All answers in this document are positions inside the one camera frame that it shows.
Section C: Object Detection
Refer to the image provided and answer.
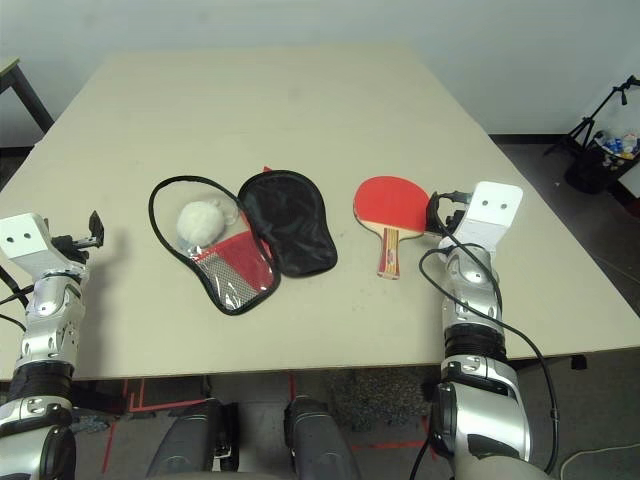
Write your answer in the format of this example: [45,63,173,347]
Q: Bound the grey robot leg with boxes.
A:
[144,397,241,480]
[283,394,361,480]

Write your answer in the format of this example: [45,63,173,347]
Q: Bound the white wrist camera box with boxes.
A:
[0,213,55,274]
[452,181,525,252]

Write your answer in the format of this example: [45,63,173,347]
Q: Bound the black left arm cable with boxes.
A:
[0,264,36,334]

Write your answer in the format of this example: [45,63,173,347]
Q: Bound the grey right robot leg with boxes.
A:
[283,394,361,480]

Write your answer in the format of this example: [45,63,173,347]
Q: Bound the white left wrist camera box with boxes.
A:
[0,213,55,274]

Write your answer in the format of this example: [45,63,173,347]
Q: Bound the white plush zipper charm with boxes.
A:
[175,198,241,247]

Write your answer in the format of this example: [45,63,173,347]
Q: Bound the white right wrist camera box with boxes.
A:
[452,181,525,252]

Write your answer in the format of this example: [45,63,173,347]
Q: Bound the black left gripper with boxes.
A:
[49,210,106,265]

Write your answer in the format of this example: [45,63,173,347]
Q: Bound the black-framed side table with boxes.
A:
[0,55,55,149]

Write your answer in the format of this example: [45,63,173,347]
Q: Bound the red black paddle case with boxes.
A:
[148,169,339,317]

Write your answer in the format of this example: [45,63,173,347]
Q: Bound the black tripod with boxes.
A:
[544,74,640,157]

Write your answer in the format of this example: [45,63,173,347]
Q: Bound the white floor cable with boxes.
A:
[558,445,640,479]

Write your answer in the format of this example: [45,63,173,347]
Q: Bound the white dark-red box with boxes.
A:
[613,158,640,219]

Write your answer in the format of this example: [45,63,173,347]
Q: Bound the black trash bin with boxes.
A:
[564,128,640,195]

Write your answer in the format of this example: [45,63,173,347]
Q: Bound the grey left robot leg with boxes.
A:
[144,397,241,480]

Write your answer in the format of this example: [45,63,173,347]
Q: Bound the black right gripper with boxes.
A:
[424,189,474,237]

